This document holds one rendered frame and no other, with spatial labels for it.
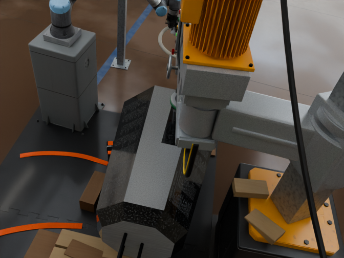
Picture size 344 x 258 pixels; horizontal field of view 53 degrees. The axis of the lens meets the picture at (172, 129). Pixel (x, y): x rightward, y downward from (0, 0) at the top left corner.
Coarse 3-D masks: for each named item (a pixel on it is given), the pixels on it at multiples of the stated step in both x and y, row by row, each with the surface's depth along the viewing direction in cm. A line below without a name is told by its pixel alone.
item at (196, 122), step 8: (184, 104) 160; (184, 112) 162; (192, 112) 157; (200, 112) 156; (208, 112) 156; (216, 112) 158; (184, 120) 164; (192, 120) 160; (200, 120) 159; (208, 120) 160; (184, 128) 167; (192, 128) 164; (200, 128) 163; (208, 128) 164; (192, 136) 167; (200, 136) 167
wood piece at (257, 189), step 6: (234, 180) 203; (240, 180) 204; (246, 180) 204; (252, 180) 205; (258, 180) 205; (234, 186) 201; (240, 186) 201; (246, 186) 201; (252, 186) 202; (258, 186) 202; (264, 186) 203; (234, 192) 199; (240, 192) 198; (246, 192) 198; (252, 192) 199; (258, 192) 199; (264, 192) 200; (258, 198) 202; (264, 198) 202
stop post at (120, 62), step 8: (120, 0) 349; (120, 8) 356; (120, 16) 362; (120, 24) 368; (120, 32) 375; (120, 40) 382; (120, 48) 389; (120, 56) 397; (112, 64) 404; (120, 64) 405; (128, 64) 408
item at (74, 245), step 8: (72, 240) 226; (72, 248) 223; (80, 248) 223; (88, 248) 224; (96, 248) 225; (104, 248) 225; (112, 248) 226; (72, 256) 219; (80, 256) 220; (88, 256) 220; (96, 256) 221; (104, 256) 221; (112, 256) 222; (128, 256) 223
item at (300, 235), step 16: (256, 176) 214; (272, 176) 216; (256, 208) 197; (272, 208) 199; (320, 208) 203; (288, 224) 193; (304, 224) 194; (320, 224) 195; (256, 240) 186; (288, 240) 186; (304, 240) 186; (336, 240) 189
